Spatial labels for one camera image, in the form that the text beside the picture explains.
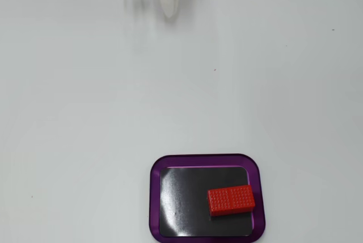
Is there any red rectangular studded block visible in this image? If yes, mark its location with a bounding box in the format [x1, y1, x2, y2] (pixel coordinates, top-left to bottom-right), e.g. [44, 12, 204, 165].
[206, 185, 256, 217]

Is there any purple tray with black mat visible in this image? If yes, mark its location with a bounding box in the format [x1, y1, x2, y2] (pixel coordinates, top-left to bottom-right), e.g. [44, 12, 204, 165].
[149, 153, 267, 243]

